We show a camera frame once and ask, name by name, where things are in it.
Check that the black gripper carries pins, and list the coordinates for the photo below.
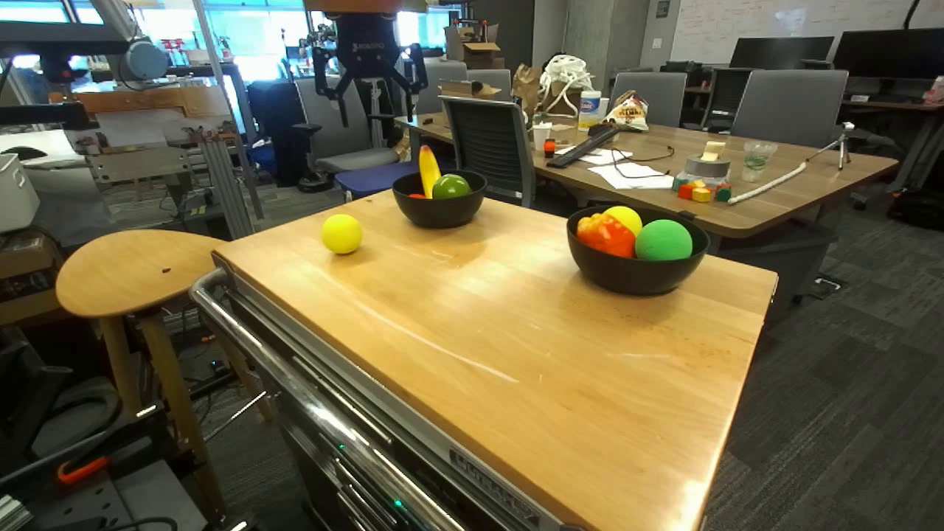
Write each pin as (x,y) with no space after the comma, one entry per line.
(370,41)

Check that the yellow toy banana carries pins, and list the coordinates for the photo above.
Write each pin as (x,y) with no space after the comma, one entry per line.
(430,170)

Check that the red toy strawberry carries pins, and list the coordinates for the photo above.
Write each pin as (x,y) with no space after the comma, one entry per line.
(417,195)

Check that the green toy pear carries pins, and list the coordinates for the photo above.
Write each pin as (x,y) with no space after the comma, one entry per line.
(454,187)

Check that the yellow-green round toy fruit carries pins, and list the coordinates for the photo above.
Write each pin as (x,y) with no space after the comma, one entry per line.
(340,235)

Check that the cardboard box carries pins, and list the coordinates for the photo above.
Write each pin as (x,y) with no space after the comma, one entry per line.
(482,55)

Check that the dark grey office chair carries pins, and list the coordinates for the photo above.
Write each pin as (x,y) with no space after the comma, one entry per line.
(492,144)

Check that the black plastic bowl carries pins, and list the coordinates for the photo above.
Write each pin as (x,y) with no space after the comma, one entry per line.
(437,213)
(631,278)

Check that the white net bag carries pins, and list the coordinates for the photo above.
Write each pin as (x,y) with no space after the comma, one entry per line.
(564,77)

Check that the white plastic bottle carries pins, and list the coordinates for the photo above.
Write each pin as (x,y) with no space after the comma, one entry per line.
(591,108)

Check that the long black bar device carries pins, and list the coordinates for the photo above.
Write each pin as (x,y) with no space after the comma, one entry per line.
(582,145)

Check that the grey round joint fixture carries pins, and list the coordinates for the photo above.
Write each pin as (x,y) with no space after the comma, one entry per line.
(134,55)

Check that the clear plastic bag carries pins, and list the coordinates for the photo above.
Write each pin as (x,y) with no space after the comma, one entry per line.
(631,114)

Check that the white paper sheets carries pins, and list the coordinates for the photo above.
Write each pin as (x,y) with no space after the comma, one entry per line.
(635,175)

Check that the orange toy pepper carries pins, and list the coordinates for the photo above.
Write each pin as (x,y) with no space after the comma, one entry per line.
(606,238)

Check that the yellow toy lemon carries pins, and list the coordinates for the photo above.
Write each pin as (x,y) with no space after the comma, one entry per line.
(625,216)

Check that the round wooden stool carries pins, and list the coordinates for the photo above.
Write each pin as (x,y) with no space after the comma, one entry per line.
(138,269)

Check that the green round toy fruit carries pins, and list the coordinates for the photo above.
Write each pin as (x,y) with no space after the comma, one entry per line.
(665,240)

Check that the grey tape roll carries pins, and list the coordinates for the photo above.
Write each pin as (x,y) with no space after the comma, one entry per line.
(709,166)

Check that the colourful toy blocks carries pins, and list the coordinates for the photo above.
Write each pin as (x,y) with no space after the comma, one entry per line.
(701,191)

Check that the white box device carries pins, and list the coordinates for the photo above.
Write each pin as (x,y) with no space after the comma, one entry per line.
(17,195)

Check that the clear plastic cup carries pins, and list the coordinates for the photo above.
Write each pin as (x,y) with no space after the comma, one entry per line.
(759,154)

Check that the black computer monitor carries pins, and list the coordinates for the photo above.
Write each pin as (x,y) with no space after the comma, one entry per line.
(784,52)
(890,52)

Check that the white plastic stick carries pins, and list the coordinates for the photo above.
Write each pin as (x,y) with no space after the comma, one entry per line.
(772,181)

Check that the large wooden conference table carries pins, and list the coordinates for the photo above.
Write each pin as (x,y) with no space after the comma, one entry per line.
(785,187)

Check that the small silver tripod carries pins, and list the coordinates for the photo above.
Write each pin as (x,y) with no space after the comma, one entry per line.
(846,138)

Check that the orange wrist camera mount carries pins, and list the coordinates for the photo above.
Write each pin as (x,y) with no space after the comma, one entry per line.
(356,5)

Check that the grey metal frame rack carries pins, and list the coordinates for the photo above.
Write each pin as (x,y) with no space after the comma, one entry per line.
(129,163)

